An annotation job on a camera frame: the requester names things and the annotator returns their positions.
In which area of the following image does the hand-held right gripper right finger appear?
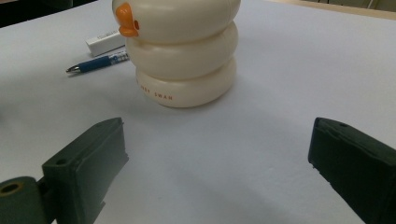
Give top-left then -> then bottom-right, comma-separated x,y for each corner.
307,117 -> 396,224

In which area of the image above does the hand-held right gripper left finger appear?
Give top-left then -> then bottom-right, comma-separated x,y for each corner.
41,117 -> 130,224

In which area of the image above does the blue pen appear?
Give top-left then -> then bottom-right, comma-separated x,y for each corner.
64,49 -> 130,75

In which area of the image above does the cream duck pen holder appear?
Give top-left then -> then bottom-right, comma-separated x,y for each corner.
111,0 -> 242,109

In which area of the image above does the white table mat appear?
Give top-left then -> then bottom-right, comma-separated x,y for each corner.
0,0 -> 396,224

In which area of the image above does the wooden table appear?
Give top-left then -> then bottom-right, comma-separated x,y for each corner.
267,0 -> 396,21

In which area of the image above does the black curtain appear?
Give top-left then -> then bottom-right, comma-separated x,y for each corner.
0,0 -> 104,29

